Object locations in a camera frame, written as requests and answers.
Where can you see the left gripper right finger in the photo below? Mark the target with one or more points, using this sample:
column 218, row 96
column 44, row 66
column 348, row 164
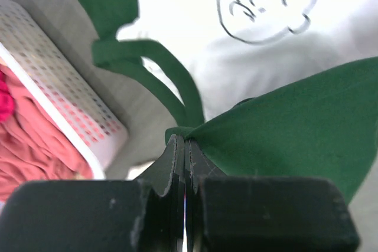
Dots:
column 262, row 213

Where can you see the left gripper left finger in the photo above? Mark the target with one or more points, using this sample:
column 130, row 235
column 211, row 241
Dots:
column 144, row 214

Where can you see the white and green t-shirt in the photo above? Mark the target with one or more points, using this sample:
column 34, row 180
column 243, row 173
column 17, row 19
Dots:
column 266, row 87

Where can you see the salmon pink t-shirt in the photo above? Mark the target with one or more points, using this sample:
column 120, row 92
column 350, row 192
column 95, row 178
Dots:
column 32, row 146

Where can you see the magenta t-shirt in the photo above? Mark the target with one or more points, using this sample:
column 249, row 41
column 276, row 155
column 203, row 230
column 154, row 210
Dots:
column 7, row 104

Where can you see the left grey plastic bin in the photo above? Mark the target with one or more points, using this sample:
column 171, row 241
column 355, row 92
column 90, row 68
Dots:
column 72, row 104

